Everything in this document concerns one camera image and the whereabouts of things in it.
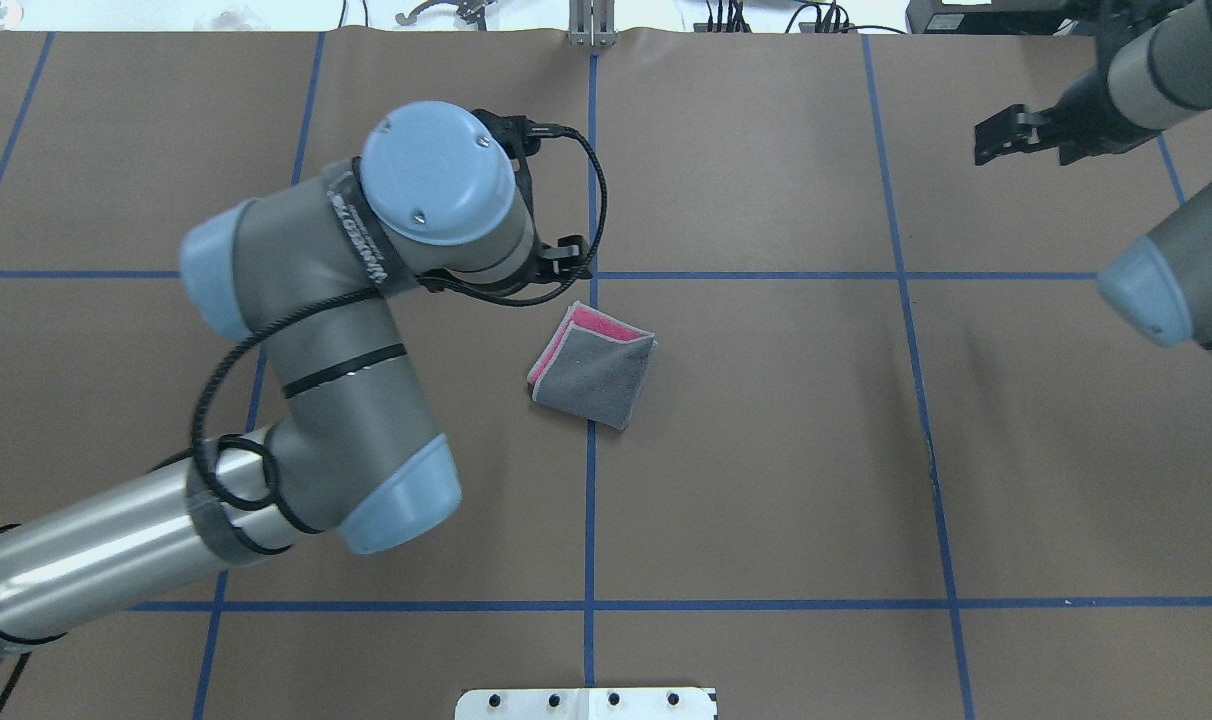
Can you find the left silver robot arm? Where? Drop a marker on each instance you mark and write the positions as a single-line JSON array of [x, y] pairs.
[[315, 419]]

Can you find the aluminium frame post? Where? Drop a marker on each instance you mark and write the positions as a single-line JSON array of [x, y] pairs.
[[591, 23]]

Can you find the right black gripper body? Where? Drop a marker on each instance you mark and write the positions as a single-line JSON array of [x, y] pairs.
[[1083, 112]]

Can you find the black box white label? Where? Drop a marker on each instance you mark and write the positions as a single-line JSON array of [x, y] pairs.
[[987, 17]]

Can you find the pink towel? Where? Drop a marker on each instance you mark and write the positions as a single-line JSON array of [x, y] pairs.
[[594, 367]]

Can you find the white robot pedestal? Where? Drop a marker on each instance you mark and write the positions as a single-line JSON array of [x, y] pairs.
[[589, 703]]

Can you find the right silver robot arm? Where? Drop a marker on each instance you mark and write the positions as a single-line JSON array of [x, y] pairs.
[[1152, 73]]

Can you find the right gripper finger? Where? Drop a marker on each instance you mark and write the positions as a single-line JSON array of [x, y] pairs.
[[991, 147], [1023, 120]]

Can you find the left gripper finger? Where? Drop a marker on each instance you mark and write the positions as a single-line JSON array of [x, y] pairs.
[[566, 261]]

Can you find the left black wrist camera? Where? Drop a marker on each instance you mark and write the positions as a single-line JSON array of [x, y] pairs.
[[521, 138]]

